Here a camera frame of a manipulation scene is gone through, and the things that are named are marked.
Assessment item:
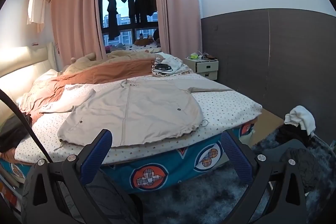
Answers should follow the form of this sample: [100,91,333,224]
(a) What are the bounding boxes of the black cable bundle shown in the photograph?
[150,58,174,76]

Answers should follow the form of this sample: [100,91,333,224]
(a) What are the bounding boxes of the dark chair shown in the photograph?
[258,123,326,198]

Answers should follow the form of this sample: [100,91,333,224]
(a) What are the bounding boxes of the cream padded headboard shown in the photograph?
[1,43,57,100]

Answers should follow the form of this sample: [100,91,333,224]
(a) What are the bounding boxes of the white hanging shirt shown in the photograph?
[27,0,46,33]

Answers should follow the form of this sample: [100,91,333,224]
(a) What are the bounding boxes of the pink curtain left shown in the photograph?
[51,0,106,65]

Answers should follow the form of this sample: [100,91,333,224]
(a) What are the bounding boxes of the white bedside drawer cabinet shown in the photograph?
[183,58,219,81]

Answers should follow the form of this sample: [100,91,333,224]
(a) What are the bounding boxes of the dark shaggy rug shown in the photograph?
[136,121,336,224]

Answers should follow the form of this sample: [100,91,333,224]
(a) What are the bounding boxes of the rust orange quilt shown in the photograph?
[19,56,155,122]

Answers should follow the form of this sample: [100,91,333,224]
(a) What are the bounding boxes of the white cloth on chair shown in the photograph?
[284,105,316,136]

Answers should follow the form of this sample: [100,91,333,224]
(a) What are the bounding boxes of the cream cloth under cables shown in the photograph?
[151,55,193,77]

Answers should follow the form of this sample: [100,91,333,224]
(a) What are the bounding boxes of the beige zip jacket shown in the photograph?
[41,78,229,147]

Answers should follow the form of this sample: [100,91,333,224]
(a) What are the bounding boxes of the beige blanket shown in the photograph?
[61,50,165,75]

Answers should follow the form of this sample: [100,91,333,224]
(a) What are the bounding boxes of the pink curtain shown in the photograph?
[156,0,202,60]
[51,0,106,65]

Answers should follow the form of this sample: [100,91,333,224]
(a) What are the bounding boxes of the floral dotted white bedsheet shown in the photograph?
[14,74,262,164]

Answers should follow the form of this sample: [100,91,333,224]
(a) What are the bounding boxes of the blue patterned bed skirt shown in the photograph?
[0,121,257,195]

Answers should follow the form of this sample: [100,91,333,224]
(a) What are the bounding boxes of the plush toy on sill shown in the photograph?
[134,33,154,47]

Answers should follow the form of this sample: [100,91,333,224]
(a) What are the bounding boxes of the pink curtain right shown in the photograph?
[156,0,202,60]

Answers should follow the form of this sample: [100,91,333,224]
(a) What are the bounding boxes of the white pillow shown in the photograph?
[30,69,60,92]

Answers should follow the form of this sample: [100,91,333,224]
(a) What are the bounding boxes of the yellow green item on cabinet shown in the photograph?
[190,54,198,59]

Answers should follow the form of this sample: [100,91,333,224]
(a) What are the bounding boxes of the black garment on bed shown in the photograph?
[0,114,29,153]

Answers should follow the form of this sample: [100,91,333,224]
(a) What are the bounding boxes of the dark hanging clothes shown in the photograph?
[98,0,158,46]

